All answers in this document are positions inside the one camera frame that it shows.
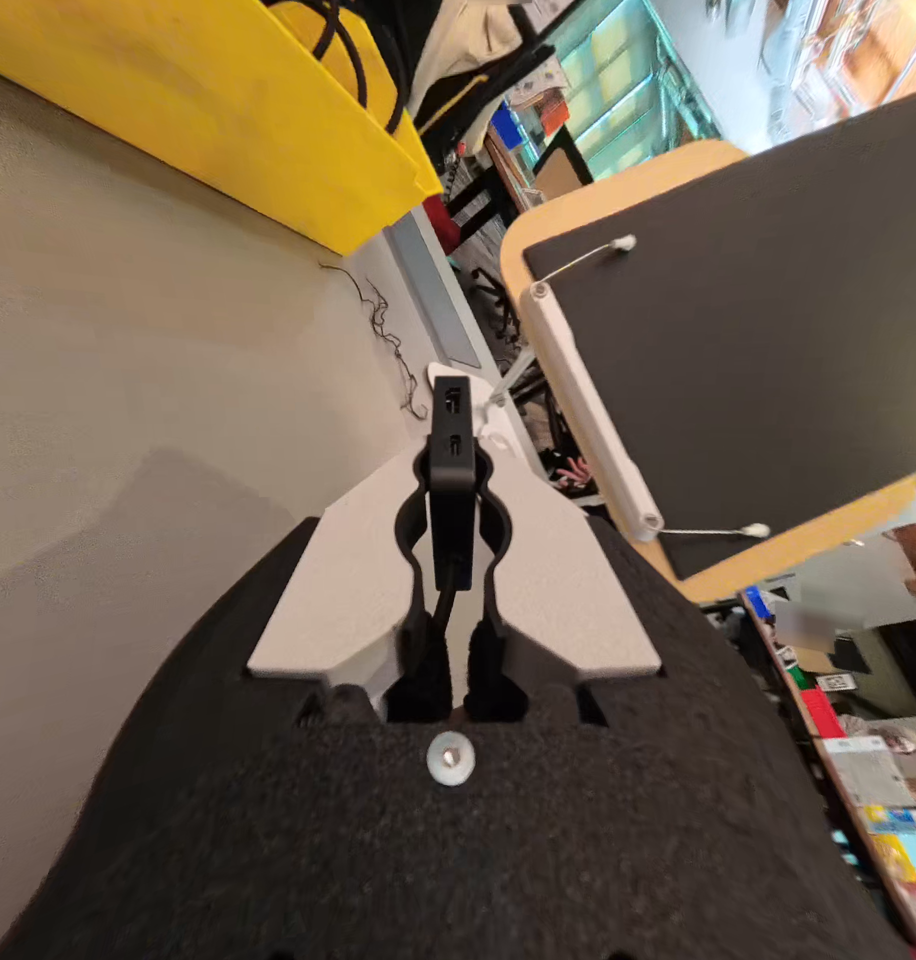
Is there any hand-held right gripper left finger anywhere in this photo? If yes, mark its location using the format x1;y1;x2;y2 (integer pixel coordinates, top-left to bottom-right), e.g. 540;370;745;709
248;447;432;718

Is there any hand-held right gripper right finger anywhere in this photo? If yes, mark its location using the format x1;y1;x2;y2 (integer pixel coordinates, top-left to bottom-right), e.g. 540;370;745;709
482;456;662;718

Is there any yellow plastic bin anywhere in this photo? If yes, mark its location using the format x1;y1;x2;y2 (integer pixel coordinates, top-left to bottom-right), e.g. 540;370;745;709
0;0;446;258

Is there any black braided hdmi cable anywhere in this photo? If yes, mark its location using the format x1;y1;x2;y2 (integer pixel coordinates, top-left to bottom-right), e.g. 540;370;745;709
263;0;417;118

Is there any wooden-framed black panel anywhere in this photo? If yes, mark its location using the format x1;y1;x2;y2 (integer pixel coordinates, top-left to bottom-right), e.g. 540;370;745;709
499;90;916;606

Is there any row of colourful boxes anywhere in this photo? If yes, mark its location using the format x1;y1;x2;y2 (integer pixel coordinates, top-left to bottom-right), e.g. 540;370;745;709
740;585;916;939

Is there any tangled thin black wire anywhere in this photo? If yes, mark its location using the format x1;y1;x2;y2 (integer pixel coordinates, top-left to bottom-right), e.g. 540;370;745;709
320;263;431;426

